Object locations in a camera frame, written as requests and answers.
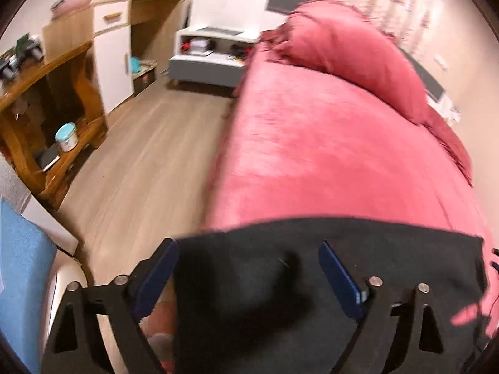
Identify teal lid tin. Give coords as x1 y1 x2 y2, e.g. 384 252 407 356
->
55 122 78 152

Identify dark notebook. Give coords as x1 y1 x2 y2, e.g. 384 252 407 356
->
39 146 61 172

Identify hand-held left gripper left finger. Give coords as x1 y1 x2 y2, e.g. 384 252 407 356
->
41 237 180 374

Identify pink pillow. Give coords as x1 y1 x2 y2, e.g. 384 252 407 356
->
423 107 474 188

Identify black knit garment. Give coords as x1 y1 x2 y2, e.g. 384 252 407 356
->
172 218 490 374

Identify bed with pink sheet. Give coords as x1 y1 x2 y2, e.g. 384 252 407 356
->
203 47 499 336

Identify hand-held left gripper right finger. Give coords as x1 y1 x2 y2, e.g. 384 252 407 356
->
317 239 458 374

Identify black green devices on desk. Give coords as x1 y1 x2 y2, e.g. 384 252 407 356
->
0 33 44 80

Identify large red pillow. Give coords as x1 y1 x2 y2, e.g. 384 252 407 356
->
259 0 431 125

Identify pink item on cabinet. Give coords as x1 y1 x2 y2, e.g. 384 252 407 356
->
51 0 94 18

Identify white grey nightstand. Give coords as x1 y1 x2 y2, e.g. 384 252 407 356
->
168 25 260 88

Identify wooden cabinet with white door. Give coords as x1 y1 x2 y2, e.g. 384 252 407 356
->
42 0 183 115

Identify wooden desk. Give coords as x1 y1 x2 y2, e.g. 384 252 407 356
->
0 41 108 209

